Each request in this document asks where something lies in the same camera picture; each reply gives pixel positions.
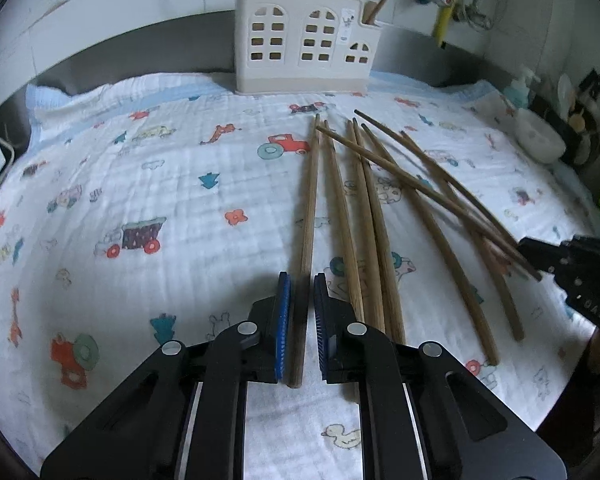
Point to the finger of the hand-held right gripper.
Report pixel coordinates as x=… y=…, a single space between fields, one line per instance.
x=542 y=255

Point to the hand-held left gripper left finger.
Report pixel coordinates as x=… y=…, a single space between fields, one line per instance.
x=281 y=330

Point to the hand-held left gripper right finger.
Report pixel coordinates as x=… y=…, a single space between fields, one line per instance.
x=321 y=330

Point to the set of wooden chopsticks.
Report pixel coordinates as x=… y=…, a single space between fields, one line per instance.
x=377 y=260

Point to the white house-shaped utensil holder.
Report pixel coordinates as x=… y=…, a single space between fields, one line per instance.
x=290 y=80

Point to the rack with kitchen utensils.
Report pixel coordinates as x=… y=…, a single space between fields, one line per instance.
x=592 y=95

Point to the white ceramic bowl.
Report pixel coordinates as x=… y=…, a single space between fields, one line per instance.
x=540 y=137

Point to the blue soap pump bottle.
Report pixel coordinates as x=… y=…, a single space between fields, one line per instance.
x=519 y=91

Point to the white printed cartoon blanket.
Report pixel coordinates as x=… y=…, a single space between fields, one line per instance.
x=180 y=185

